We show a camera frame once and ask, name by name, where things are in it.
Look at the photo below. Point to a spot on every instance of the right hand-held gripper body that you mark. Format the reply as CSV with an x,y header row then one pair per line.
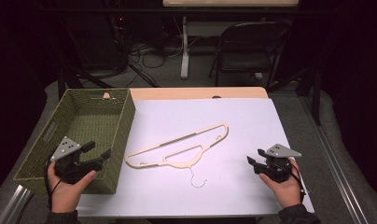
x,y
278,169

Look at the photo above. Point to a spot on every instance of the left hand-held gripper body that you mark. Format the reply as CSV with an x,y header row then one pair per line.
x,y
67,149

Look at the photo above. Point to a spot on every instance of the person's right hand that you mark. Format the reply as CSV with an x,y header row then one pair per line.
x,y
284,191

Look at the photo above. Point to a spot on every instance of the person's left hand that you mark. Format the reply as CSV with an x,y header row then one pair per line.
x,y
65,193

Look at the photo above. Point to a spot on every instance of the green woven basket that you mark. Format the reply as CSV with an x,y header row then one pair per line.
x,y
93,124

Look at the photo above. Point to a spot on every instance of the white table sheet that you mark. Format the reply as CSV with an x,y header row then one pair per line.
x,y
239,186

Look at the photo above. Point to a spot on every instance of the small beige basket tag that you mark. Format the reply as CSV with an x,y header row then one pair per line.
x,y
106,95

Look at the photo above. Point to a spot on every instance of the black metal stand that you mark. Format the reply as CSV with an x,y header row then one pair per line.
x,y
308,84
80,77

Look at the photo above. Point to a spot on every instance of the beige wooden clothes hanger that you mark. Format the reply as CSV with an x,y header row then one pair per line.
x,y
177,146

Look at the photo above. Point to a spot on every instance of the black folding chair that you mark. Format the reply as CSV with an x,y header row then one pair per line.
x,y
248,46

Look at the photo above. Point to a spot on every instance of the white desk leg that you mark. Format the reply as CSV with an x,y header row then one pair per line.
x,y
185,56

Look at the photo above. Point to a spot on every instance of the light wooden desk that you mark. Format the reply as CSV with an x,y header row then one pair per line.
x,y
230,2

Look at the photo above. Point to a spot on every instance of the long aluminium rail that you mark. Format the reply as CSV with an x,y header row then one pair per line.
x,y
332,161

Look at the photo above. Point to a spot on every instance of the short aluminium rail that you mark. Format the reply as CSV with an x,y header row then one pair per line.
x,y
15,203

